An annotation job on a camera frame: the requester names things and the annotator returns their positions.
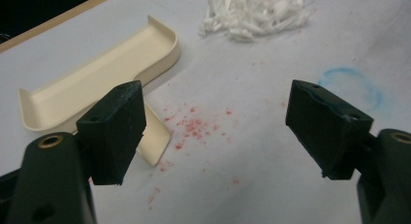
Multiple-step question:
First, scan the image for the pile of white paper scraps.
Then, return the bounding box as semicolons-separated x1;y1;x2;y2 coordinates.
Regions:
199;0;312;43

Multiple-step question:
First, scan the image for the cream plastic dustpan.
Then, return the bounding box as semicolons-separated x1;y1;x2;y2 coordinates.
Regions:
17;15;181;168

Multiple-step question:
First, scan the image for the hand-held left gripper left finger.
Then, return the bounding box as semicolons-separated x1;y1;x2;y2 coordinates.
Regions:
5;80;147;224

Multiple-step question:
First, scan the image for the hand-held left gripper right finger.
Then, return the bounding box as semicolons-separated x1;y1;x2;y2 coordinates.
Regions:
285;79;411;224

